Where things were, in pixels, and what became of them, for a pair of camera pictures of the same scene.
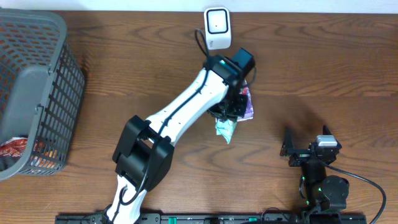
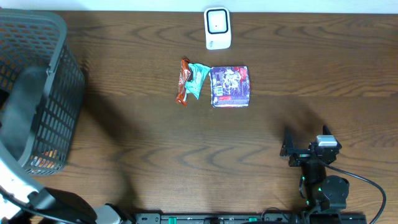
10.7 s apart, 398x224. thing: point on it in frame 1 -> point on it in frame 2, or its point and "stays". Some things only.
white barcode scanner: x=218 y=27 stays
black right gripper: x=300 y=155 stays
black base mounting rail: x=189 y=218 stays
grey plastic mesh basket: x=41 y=91 stays
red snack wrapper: x=15 y=146 -> x=185 y=75
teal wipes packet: x=226 y=129 -> x=199 y=73
